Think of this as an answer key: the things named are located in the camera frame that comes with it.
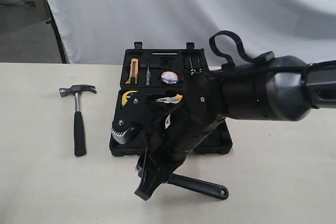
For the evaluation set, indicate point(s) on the black electrical tape roll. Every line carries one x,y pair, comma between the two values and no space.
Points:
169,77

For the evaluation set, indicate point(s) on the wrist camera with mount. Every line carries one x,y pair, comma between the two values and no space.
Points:
137,112

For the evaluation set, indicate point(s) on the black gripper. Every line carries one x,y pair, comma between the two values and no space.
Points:
177,134

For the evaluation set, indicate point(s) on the black plastic tool case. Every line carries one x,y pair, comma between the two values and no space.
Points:
184,63

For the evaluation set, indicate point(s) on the adjustable wrench black handle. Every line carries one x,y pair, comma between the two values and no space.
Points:
199,186

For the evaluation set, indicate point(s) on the white backdrop cloth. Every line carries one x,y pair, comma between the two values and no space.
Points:
99,31

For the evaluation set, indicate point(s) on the small yellow black screwdriver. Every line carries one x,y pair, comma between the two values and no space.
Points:
199,65

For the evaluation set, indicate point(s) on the orange handled pliers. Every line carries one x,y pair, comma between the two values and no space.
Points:
170,100

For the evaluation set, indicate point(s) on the yellow tape measure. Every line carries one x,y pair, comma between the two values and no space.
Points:
126,96

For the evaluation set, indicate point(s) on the claw hammer black grip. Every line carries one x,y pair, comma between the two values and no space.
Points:
78,129

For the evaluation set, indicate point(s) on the orange utility knife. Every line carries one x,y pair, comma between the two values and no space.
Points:
133,73

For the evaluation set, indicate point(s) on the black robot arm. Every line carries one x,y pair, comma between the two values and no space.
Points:
281,89

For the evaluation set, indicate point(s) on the clear handled test screwdriver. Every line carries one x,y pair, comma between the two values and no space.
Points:
148,74

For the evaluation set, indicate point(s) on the black backdrop stand pole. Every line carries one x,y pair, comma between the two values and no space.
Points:
51,21

